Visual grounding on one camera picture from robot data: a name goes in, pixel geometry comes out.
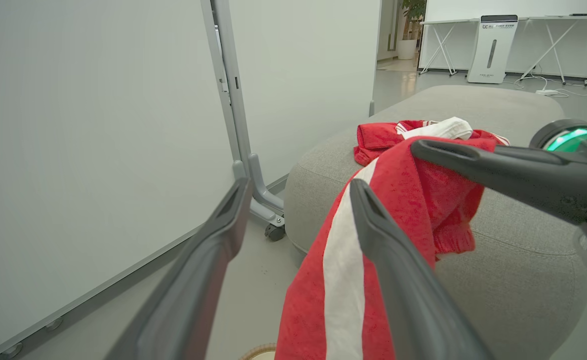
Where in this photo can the white partition panel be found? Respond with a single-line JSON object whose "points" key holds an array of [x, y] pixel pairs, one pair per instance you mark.
{"points": [[73, 125], [303, 75]]}

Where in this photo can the white laundry basket wicker rim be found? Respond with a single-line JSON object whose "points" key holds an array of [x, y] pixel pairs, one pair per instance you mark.
{"points": [[261, 352]]}

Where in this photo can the green potted plant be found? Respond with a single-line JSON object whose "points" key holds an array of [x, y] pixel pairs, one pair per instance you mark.
{"points": [[414, 10]]}

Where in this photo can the grey partition foot bracket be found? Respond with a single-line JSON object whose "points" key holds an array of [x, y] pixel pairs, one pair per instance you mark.
{"points": [[261, 192]]}

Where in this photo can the white folding table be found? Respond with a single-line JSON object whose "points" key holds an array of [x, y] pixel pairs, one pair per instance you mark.
{"points": [[443, 37], [556, 40]]}

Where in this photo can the black partition caster wheel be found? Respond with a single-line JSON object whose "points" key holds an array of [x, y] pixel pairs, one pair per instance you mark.
{"points": [[275, 232]]}

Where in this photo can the white power strip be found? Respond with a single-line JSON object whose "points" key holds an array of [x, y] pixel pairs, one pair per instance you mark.
{"points": [[547, 92]]}

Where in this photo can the red and white garment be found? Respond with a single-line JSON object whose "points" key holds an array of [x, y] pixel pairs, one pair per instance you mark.
{"points": [[313, 300]]}

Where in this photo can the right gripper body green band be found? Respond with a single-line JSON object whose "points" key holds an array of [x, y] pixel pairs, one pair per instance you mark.
{"points": [[571, 136]]}

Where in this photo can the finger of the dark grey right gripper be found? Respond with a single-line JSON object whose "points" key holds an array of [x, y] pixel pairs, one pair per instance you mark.
{"points": [[518, 177]]}

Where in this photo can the black flat device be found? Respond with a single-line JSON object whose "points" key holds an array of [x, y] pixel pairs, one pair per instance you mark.
{"points": [[584, 14]]}

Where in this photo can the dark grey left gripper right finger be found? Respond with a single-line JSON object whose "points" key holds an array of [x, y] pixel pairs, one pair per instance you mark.
{"points": [[413, 300]]}

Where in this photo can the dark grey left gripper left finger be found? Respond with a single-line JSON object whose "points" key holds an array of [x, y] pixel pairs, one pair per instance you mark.
{"points": [[193, 280]]}

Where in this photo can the white plant pot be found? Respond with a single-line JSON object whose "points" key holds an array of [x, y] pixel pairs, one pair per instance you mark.
{"points": [[407, 49]]}

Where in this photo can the white air purifier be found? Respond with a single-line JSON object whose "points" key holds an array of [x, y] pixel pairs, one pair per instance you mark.
{"points": [[492, 50]]}

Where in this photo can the red jacket white striped collar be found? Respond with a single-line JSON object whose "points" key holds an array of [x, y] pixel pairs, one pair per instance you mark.
{"points": [[378, 140]]}

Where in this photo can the grey fabric ottoman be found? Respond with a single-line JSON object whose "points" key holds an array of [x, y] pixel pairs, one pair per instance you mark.
{"points": [[513, 260]]}

